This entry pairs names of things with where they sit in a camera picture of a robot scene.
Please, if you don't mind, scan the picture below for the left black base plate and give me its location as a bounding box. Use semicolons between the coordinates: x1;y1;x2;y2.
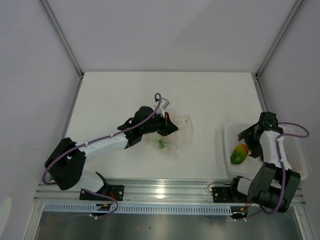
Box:
79;185;125;202

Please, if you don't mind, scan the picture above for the aluminium corner post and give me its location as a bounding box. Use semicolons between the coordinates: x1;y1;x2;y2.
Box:
37;0;85;78
254;0;307;78

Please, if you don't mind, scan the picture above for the clear zip top bag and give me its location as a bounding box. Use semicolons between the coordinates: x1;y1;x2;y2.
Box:
144;109;194;159

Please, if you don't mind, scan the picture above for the green orange mango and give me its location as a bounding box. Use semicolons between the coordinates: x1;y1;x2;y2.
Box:
230;144;250;165

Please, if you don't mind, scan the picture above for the left aluminium corner post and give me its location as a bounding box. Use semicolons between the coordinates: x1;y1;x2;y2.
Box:
37;0;85;78

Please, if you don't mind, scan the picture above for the white slotted cable duct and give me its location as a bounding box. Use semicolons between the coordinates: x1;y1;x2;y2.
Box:
43;202;233;216

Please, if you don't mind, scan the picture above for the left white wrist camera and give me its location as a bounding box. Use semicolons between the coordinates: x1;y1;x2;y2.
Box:
153;98;170;118

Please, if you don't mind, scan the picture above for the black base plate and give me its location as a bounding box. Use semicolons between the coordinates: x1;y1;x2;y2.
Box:
79;185;125;202
207;186;247;204

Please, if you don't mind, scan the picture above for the white perforated plastic basket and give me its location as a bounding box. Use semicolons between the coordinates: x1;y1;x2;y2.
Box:
224;123;308;181

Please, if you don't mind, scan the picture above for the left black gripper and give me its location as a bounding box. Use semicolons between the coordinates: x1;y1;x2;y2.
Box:
140;110;178;136

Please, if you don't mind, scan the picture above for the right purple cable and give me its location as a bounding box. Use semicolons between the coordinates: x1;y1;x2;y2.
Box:
234;121;311;221

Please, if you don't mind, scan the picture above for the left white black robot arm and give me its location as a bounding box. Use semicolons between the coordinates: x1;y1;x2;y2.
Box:
43;106;179;200

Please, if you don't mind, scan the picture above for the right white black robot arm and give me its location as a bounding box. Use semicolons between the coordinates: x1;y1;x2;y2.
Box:
228;111;301;215

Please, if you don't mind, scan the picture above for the green leafy vegetable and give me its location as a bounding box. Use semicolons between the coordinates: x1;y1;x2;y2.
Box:
157;139;170;150

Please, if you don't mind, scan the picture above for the right aluminium corner post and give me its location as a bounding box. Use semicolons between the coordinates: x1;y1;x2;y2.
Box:
254;0;307;78

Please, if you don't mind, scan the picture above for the aluminium rail frame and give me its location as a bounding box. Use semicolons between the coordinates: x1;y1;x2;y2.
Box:
33;178;307;206

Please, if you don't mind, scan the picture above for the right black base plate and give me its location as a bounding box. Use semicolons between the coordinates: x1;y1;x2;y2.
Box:
207;186;247;204

